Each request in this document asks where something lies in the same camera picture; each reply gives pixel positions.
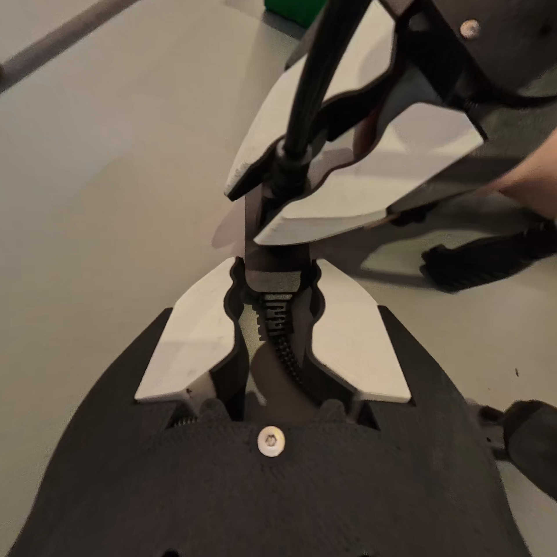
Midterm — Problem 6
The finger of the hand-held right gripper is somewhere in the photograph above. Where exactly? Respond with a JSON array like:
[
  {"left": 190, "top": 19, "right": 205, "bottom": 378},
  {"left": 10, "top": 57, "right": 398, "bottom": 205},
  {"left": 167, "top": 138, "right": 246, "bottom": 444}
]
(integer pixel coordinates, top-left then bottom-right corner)
[
  {"left": 253, "top": 101, "right": 487, "bottom": 247},
  {"left": 223, "top": 0, "right": 397, "bottom": 202}
]

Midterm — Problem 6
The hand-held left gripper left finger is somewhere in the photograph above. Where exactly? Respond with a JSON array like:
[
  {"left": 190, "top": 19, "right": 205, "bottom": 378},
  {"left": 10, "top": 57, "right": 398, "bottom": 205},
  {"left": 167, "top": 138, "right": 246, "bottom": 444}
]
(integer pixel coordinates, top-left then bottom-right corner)
[{"left": 134, "top": 257, "right": 251, "bottom": 403}]

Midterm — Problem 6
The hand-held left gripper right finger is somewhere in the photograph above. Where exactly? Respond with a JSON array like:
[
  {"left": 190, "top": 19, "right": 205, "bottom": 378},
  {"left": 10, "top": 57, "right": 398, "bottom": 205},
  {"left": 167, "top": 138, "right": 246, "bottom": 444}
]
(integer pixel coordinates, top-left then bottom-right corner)
[{"left": 304, "top": 259, "right": 413, "bottom": 403}]

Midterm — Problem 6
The black power plug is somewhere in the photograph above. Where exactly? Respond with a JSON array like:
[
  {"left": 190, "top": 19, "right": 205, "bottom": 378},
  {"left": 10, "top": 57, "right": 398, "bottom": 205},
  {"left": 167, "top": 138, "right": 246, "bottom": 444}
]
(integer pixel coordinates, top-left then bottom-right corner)
[{"left": 261, "top": 141, "right": 315, "bottom": 209}]

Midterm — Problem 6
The black power cable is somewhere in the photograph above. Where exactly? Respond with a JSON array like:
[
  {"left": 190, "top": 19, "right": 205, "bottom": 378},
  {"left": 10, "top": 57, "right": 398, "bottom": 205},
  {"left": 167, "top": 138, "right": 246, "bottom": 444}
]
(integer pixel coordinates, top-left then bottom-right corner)
[{"left": 282, "top": 0, "right": 376, "bottom": 157}]

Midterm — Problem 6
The black braided strip cord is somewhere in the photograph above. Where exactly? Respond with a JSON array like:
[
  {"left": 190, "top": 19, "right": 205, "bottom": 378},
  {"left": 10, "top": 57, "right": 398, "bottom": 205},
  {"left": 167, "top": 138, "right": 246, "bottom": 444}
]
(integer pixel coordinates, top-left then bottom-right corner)
[{"left": 272, "top": 337, "right": 320, "bottom": 394}]

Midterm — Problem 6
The person's right hand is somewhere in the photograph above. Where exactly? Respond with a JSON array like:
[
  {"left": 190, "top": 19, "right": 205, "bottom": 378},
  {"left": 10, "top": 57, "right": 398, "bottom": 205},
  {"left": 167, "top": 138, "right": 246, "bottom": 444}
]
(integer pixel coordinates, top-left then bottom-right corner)
[{"left": 496, "top": 128, "right": 557, "bottom": 220}]

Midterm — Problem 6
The green plastic bin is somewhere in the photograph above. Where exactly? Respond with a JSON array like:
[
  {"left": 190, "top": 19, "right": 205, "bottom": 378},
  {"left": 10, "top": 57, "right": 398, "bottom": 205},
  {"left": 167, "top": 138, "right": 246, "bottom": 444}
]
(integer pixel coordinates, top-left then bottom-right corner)
[{"left": 265, "top": 0, "right": 328, "bottom": 28}]

